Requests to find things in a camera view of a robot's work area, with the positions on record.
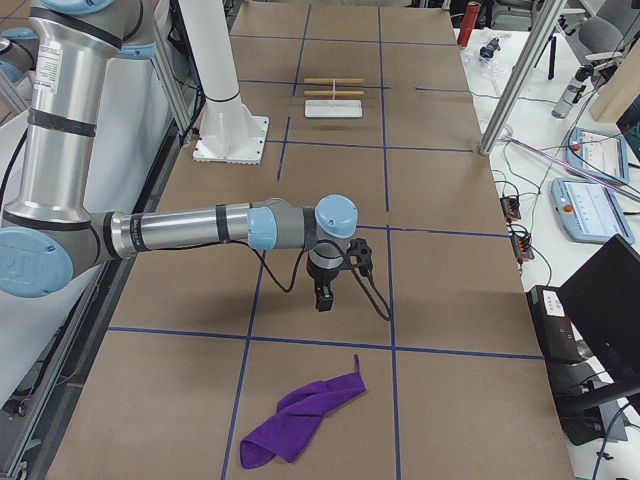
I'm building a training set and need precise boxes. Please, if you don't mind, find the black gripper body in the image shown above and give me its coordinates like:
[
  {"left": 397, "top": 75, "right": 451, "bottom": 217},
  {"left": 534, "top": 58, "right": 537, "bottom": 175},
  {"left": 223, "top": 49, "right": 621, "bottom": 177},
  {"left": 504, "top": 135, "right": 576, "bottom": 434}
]
[{"left": 306, "top": 259, "right": 341, "bottom": 302}]

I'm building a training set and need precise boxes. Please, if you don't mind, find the purple microfibre towel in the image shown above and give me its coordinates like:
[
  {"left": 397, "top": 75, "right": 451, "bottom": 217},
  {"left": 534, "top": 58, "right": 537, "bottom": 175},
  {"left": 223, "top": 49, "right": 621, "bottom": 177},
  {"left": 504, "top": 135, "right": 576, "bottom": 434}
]
[{"left": 239, "top": 356, "right": 366, "bottom": 469}]

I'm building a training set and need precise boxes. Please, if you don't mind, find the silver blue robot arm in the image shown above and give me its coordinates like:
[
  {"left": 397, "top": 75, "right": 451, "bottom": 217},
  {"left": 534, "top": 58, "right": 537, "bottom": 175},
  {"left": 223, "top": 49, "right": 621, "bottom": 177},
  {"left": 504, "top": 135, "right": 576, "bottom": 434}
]
[{"left": 1, "top": 1, "right": 369, "bottom": 311}]

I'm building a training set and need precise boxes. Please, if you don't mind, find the white towel rack base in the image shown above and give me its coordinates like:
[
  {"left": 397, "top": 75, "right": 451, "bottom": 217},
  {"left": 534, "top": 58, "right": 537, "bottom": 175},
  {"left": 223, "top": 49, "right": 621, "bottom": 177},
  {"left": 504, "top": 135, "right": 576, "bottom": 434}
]
[{"left": 304, "top": 100, "right": 363, "bottom": 119}]

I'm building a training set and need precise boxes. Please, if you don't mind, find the lower wooden rack rod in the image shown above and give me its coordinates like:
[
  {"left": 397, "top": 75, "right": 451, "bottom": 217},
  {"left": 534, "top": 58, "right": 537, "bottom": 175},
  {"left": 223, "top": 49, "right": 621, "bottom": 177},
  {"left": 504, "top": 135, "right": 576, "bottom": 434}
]
[{"left": 304, "top": 90, "right": 365, "bottom": 98}]

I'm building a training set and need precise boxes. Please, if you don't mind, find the black box device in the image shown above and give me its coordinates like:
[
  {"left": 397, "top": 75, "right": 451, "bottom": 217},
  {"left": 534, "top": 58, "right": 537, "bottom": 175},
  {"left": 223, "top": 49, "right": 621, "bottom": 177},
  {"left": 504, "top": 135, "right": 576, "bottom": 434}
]
[{"left": 526, "top": 285, "right": 586, "bottom": 365}]

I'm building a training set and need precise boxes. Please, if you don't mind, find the black monitor on stand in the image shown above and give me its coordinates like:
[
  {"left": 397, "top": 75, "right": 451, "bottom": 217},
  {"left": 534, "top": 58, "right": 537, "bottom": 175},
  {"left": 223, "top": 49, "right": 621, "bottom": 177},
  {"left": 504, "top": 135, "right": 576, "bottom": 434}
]
[{"left": 548, "top": 235, "right": 639, "bottom": 445}]

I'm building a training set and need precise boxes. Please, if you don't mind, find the near blue teach pendant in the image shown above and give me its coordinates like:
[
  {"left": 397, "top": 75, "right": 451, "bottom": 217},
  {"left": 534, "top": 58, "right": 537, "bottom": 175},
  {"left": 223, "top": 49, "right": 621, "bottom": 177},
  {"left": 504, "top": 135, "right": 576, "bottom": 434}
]
[{"left": 551, "top": 178, "right": 635, "bottom": 245}]

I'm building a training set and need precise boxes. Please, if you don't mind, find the blue teach pendant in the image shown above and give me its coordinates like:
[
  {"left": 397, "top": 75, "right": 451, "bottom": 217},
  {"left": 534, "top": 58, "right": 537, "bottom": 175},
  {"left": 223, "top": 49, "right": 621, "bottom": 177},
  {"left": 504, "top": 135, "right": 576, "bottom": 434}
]
[
  {"left": 551, "top": 178, "right": 635, "bottom": 245},
  {"left": 567, "top": 128, "right": 630, "bottom": 185}
]

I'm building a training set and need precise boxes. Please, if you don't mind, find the far blue teach pendant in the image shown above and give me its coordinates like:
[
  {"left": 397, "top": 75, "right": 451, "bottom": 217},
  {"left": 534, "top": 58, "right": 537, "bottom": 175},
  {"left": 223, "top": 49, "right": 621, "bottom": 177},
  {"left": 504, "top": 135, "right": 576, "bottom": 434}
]
[{"left": 567, "top": 128, "right": 630, "bottom": 185}]

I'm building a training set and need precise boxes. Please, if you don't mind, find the red cylinder tube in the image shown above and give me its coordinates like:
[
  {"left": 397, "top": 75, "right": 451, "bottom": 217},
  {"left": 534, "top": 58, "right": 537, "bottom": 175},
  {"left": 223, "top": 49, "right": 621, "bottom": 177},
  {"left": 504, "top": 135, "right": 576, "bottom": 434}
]
[{"left": 457, "top": 1, "right": 482, "bottom": 48}]

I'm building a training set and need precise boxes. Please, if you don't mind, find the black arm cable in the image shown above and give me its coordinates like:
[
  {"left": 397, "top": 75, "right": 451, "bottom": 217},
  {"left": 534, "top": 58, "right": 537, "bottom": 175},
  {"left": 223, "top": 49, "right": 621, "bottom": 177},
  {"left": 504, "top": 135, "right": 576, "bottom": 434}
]
[{"left": 259, "top": 239, "right": 391, "bottom": 321}]

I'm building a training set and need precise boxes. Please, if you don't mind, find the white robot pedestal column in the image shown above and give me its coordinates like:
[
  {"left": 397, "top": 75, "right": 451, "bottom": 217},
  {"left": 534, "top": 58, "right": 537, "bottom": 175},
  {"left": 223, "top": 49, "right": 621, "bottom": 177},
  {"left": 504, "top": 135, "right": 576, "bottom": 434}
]
[{"left": 179, "top": 0, "right": 269, "bottom": 164}]

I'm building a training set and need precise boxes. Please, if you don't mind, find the aluminium frame post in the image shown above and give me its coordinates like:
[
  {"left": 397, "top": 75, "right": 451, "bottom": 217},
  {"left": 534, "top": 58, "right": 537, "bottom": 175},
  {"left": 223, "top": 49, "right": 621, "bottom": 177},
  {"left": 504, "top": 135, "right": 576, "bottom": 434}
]
[{"left": 479, "top": 0, "right": 566, "bottom": 156}]

